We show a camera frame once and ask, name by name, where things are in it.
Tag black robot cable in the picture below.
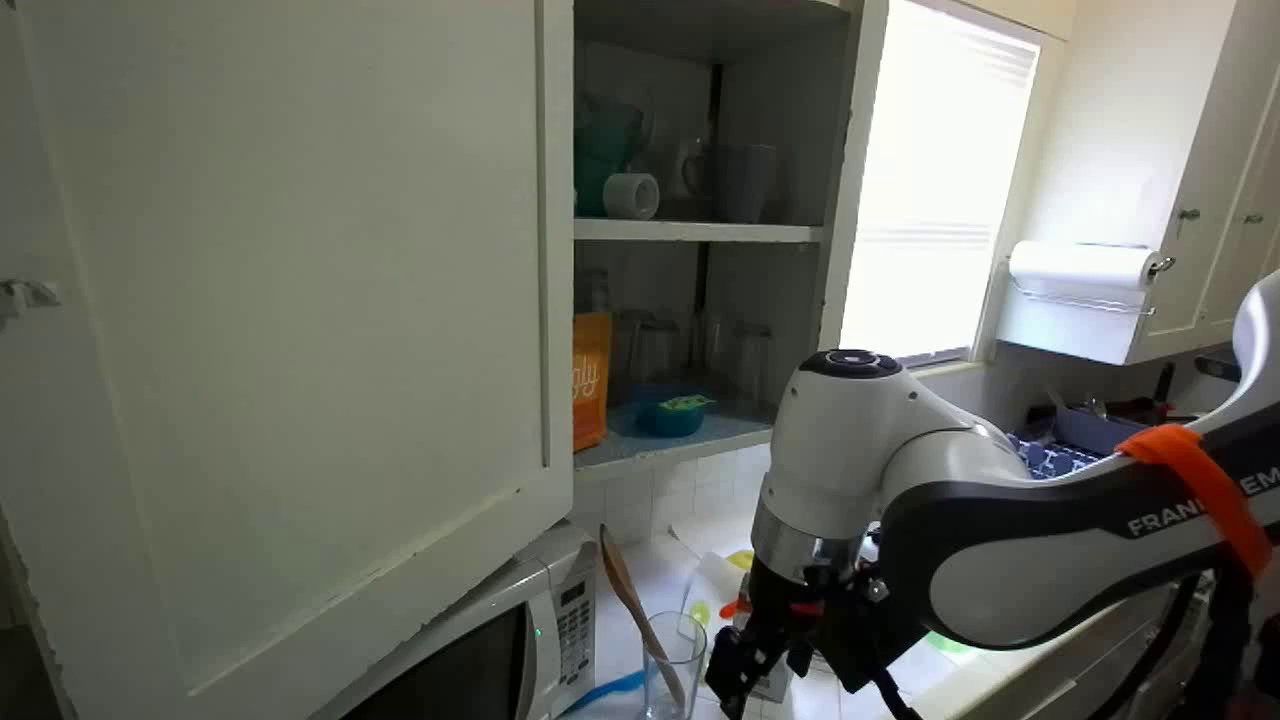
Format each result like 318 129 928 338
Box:
1117 555 1264 720

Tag wooden spoon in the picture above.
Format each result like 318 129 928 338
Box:
596 520 692 717

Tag blue patterned dish rack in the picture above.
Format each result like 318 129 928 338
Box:
1009 402 1158 483

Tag white wall cabinet with shelves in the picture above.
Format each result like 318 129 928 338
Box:
536 0 893 498

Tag white door handle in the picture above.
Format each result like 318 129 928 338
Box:
0 271 64 328

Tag white cabinet door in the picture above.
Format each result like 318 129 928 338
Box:
0 0 580 720

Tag clear drinking glass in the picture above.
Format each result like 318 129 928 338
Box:
726 317 780 416
612 313 684 406

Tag orange box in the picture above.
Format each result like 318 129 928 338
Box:
571 309 618 457

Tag clear plastic tumbler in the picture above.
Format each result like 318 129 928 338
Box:
718 136 784 223

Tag clear glass with utensils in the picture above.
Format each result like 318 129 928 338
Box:
642 612 711 720

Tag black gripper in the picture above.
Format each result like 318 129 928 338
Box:
704 555 842 720

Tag clear glass pitcher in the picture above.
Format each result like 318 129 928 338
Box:
656 125 722 223

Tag orange strap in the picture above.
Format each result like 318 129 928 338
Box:
1117 420 1276 579

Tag white cabinet with knobs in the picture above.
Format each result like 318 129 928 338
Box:
997 0 1280 371

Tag white window blind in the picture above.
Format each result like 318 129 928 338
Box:
837 0 1043 370

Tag blue bowl with green lid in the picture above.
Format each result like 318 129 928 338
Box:
621 385 722 442

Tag white microwave oven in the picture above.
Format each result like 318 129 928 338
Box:
313 520 603 720

